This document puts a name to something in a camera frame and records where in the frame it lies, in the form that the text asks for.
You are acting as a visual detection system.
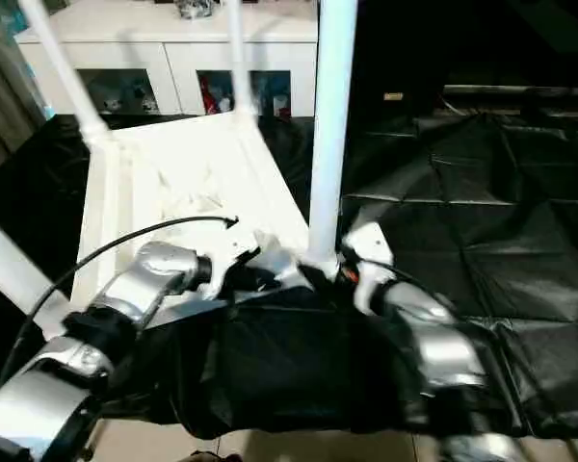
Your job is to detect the black plastic mat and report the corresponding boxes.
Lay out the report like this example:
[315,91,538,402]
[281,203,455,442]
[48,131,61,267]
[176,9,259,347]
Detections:
[0,108,578,444]

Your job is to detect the white plastic table leg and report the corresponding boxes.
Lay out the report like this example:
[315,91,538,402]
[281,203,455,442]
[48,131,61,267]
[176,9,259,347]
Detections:
[303,0,359,272]
[0,207,70,333]
[223,0,261,124]
[19,0,115,143]

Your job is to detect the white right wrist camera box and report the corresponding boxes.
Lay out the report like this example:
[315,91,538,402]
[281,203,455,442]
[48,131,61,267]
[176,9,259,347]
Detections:
[339,222,398,317]

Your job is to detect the white plastic table top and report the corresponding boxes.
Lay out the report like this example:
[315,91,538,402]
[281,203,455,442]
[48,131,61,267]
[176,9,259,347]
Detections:
[34,111,343,338]

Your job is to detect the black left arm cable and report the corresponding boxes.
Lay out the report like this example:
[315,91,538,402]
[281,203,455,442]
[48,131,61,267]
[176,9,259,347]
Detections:
[0,216,240,386]

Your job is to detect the beige curtain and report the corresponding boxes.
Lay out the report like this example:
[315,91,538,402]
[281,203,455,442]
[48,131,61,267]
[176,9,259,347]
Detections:
[0,10,49,169]

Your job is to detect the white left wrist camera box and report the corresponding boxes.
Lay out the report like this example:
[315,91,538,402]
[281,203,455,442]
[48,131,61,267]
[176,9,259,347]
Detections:
[197,223,263,301]

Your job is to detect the grey toy figure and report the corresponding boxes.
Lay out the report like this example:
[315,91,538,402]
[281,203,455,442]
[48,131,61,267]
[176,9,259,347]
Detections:
[175,0,217,20]

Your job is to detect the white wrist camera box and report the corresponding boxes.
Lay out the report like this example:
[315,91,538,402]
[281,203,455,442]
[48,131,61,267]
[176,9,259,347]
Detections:
[197,223,263,301]
[339,222,398,317]

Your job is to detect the white sideboard cabinet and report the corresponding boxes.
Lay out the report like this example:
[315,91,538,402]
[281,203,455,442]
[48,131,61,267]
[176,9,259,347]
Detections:
[14,0,321,118]

